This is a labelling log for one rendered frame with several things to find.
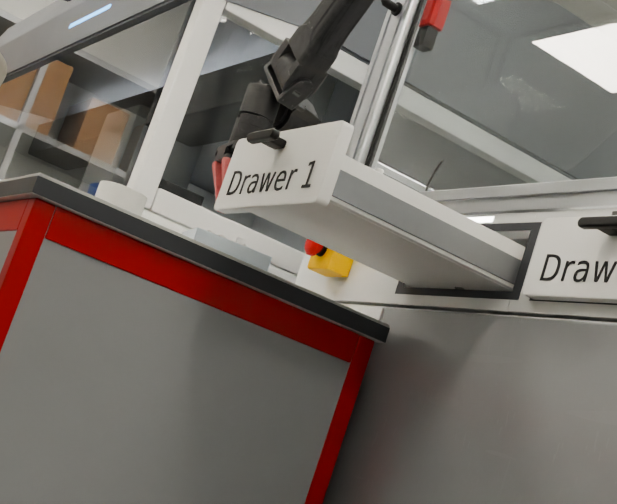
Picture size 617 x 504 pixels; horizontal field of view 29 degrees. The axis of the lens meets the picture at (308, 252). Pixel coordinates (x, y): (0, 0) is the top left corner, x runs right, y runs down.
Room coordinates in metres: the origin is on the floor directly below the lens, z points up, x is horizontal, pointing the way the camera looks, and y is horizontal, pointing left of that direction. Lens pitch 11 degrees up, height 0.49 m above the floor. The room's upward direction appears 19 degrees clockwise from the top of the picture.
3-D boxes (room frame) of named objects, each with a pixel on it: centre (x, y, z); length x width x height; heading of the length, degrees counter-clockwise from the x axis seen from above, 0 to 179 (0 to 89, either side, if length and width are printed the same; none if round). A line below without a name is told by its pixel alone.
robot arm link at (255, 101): (1.78, 0.14, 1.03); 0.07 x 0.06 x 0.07; 135
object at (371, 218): (1.63, -0.11, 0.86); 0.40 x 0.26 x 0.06; 118
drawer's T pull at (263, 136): (1.51, 0.09, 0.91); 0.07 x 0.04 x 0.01; 28
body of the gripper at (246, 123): (1.78, 0.14, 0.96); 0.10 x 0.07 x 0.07; 18
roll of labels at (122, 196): (1.63, 0.27, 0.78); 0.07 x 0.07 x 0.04
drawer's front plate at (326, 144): (1.53, 0.07, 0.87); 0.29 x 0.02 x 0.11; 28
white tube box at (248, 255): (1.77, 0.12, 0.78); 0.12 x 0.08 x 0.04; 108
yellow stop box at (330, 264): (1.96, -0.04, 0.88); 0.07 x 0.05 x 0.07; 28
